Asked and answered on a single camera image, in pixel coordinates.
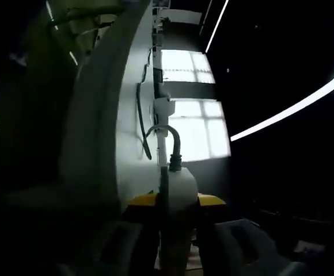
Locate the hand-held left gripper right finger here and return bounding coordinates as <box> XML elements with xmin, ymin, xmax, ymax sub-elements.
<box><xmin>194</xmin><ymin>193</ymin><xmax>293</xmax><ymax>276</ymax></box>

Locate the white table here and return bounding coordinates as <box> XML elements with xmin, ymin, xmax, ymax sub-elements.
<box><xmin>59</xmin><ymin>0</ymin><xmax>164</xmax><ymax>222</ymax></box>

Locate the long ceiling light strip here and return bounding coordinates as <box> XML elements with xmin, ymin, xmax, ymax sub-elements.
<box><xmin>204</xmin><ymin>0</ymin><xmax>230</xmax><ymax>54</ymax></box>
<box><xmin>229</xmin><ymin>62</ymin><xmax>334</xmax><ymax>142</ymax></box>

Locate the white power strip cable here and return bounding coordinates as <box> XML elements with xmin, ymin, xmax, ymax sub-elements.
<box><xmin>136</xmin><ymin>50</ymin><xmax>183</xmax><ymax>173</ymax></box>

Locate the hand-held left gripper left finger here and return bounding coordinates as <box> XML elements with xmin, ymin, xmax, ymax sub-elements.
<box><xmin>90</xmin><ymin>192</ymin><xmax>160</xmax><ymax>276</ymax></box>

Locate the bright window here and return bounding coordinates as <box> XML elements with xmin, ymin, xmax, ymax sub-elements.
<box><xmin>166</xmin><ymin>99</ymin><xmax>231</xmax><ymax>163</ymax></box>
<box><xmin>160</xmin><ymin>49</ymin><xmax>217</xmax><ymax>85</ymax></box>

